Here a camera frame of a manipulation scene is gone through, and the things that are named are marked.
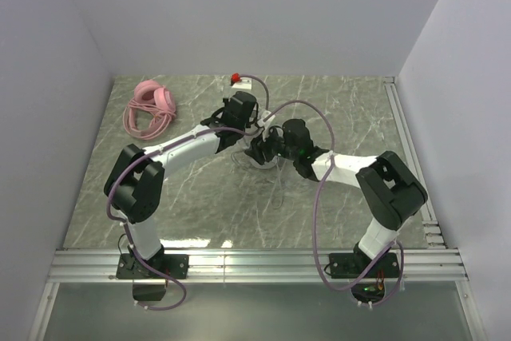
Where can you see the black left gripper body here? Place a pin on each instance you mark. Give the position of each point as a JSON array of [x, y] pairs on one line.
[[247, 133]]

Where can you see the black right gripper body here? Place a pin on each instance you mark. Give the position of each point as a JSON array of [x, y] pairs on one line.
[[259, 150]]

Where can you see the white headphones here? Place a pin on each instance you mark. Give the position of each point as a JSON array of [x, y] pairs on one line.
[[255, 133]]

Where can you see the pink headphones with cable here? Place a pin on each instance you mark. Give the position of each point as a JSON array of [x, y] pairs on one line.
[[155, 99]]

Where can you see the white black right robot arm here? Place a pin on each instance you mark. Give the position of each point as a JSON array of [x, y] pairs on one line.
[[392, 192]]

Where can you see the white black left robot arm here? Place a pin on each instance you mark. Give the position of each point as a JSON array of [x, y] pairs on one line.
[[135, 183]]

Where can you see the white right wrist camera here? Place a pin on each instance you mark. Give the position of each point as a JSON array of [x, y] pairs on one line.
[[264, 118]]

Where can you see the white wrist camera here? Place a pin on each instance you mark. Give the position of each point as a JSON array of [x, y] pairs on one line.
[[264, 118], [241, 83]]

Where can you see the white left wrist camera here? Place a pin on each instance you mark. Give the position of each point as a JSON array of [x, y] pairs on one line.
[[241, 83]]

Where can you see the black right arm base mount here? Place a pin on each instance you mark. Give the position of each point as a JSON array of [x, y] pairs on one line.
[[350, 265]]

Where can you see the aluminium right side rail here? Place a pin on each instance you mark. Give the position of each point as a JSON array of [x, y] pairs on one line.
[[429, 219]]

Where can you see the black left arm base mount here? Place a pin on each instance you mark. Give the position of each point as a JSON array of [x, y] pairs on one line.
[[152, 278]]

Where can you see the aluminium front rail frame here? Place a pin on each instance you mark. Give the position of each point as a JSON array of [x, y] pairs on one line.
[[250, 295]]

